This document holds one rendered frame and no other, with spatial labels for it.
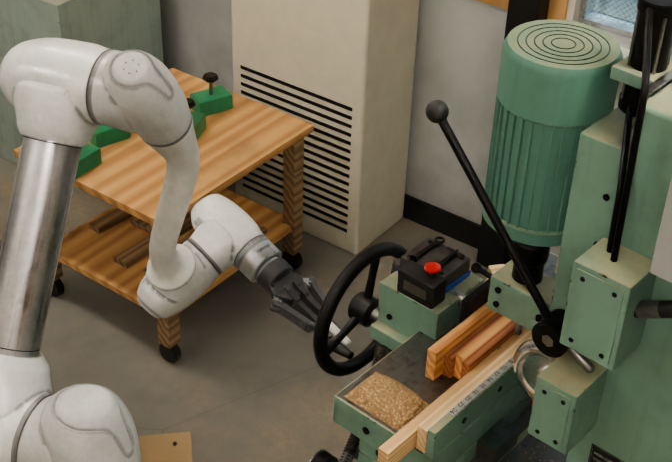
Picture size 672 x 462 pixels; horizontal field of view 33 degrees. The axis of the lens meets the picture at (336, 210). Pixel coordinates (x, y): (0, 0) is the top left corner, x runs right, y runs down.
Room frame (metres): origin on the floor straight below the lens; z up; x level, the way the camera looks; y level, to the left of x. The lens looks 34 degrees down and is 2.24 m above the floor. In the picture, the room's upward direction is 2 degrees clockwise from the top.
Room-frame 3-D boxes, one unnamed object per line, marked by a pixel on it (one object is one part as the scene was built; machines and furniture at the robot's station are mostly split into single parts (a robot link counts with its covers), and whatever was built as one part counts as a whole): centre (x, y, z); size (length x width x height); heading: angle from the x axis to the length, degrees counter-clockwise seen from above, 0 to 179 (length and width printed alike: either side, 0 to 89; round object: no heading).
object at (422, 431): (1.52, -0.34, 0.92); 0.60 x 0.02 x 0.05; 140
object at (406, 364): (1.60, -0.24, 0.87); 0.61 x 0.30 x 0.06; 140
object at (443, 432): (1.50, -0.36, 0.93); 0.60 x 0.02 x 0.06; 140
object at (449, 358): (1.55, -0.28, 0.92); 0.24 x 0.02 x 0.05; 140
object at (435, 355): (1.55, -0.24, 0.93); 0.23 x 0.02 x 0.06; 140
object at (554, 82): (1.53, -0.32, 1.35); 0.18 x 0.18 x 0.31
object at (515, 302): (1.51, -0.34, 1.03); 0.14 x 0.07 x 0.09; 50
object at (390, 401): (1.40, -0.10, 0.91); 0.12 x 0.09 x 0.03; 50
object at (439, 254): (1.65, -0.17, 0.99); 0.13 x 0.11 x 0.06; 140
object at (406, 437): (1.49, -0.30, 0.92); 0.65 x 0.02 x 0.04; 140
